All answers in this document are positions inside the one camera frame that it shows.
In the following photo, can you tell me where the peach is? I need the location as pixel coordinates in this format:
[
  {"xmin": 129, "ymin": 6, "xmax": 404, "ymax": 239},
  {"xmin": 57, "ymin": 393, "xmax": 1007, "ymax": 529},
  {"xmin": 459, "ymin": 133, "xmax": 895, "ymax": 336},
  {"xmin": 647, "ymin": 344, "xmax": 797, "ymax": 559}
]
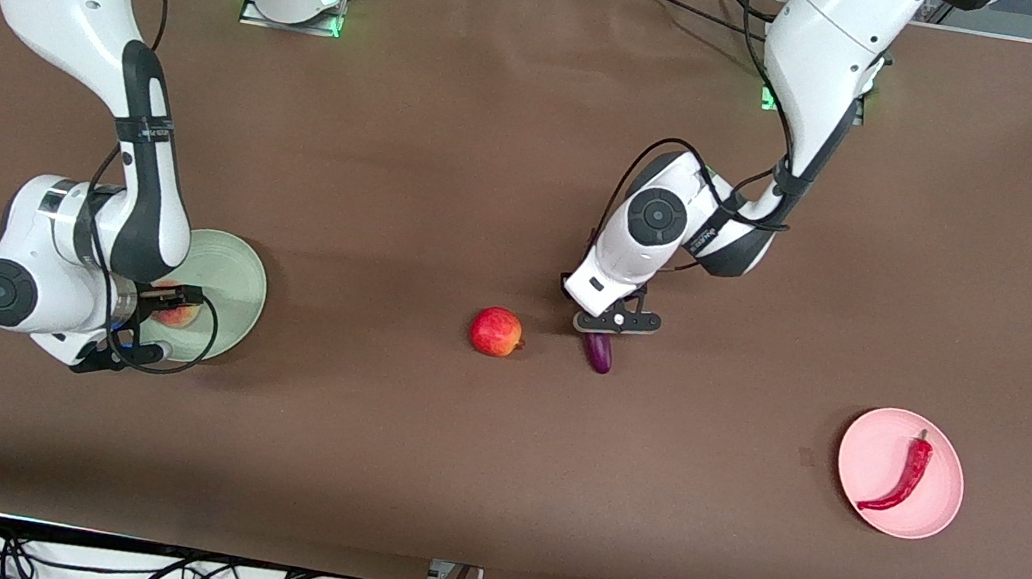
[{"xmin": 145, "ymin": 279, "xmax": 206, "ymax": 334}]

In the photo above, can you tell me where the purple eggplant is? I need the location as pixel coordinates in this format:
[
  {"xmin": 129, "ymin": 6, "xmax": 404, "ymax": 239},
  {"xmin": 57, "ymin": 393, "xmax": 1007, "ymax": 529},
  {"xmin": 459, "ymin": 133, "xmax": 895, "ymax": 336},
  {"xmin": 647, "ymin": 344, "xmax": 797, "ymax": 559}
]
[{"xmin": 577, "ymin": 329, "xmax": 620, "ymax": 378}]

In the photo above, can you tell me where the red apple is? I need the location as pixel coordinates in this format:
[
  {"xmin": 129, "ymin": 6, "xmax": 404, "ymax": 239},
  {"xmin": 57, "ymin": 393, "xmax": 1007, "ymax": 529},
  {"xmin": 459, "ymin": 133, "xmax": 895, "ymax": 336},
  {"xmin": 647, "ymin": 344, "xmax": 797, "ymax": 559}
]
[{"xmin": 467, "ymin": 303, "xmax": 530, "ymax": 362}]

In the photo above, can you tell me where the red chili pepper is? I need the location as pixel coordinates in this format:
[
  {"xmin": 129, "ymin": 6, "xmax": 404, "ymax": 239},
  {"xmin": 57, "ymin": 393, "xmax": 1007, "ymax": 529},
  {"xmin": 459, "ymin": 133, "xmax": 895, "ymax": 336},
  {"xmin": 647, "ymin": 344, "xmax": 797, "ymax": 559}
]
[{"xmin": 855, "ymin": 421, "xmax": 938, "ymax": 521}]

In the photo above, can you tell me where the light green plate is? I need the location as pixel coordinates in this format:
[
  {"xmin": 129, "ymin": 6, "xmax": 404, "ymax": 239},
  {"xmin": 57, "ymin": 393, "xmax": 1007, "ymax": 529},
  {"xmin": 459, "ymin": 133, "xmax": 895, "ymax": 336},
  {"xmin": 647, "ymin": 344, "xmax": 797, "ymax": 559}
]
[{"xmin": 131, "ymin": 221, "xmax": 276, "ymax": 374}]

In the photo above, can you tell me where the brown table cloth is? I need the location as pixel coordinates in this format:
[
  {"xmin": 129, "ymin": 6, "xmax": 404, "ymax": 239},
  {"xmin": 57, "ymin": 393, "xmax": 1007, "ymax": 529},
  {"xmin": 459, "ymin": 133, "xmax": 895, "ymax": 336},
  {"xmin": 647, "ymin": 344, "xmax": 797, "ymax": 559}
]
[{"xmin": 0, "ymin": 0, "xmax": 1032, "ymax": 579}]

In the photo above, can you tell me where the pink plate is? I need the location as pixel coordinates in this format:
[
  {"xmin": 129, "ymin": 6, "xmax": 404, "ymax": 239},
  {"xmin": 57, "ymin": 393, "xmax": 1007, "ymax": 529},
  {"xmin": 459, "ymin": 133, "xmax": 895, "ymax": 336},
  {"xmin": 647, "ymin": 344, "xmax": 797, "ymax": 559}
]
[{"xmin": 828, "ymin": 402, "xmax": 974, "ymax": 547}]

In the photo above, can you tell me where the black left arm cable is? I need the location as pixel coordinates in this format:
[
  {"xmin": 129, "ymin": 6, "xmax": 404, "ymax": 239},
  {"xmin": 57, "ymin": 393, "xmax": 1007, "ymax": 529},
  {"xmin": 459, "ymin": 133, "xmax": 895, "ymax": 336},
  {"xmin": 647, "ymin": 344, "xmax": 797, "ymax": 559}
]
[{"xmin": 593, "ymin": 0, "xmax": 822, "ymax": 289}]

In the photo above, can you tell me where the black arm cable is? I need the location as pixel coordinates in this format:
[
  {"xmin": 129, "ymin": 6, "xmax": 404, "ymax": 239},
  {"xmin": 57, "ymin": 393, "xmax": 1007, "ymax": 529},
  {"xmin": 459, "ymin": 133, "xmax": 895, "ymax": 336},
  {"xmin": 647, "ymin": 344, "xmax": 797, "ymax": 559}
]
[
  {"xmin": 593, "ymin": 0, "xmax": 822, "ymax": 289},
  {"xmin": 61, "ymin": 0, "xmax": 267, "ymax": 385}
]

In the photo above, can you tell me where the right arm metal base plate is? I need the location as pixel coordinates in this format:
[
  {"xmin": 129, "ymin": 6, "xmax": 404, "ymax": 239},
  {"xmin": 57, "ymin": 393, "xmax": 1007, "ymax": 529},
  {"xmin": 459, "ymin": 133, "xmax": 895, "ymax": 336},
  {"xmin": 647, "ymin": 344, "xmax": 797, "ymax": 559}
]
[{"xmin": 238, "ymin": 0, "xmax": 347, "ymax": 40}]

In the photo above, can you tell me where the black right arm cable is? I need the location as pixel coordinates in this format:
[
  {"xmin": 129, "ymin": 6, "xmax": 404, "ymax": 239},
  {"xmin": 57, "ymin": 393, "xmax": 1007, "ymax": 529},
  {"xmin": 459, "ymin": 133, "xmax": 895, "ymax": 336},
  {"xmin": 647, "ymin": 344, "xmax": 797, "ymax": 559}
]
[{"xmin": 61, "ymin": 0, "xmax": 267, "ymax": 385}]

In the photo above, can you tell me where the long black table cable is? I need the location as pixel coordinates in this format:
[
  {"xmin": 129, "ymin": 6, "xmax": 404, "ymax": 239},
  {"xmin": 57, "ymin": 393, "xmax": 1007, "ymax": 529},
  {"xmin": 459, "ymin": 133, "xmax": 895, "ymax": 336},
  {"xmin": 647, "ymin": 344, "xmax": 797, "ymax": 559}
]
[{"xmin": 596, "ymin": 0, "xmax": 776, "ymax": 43}]

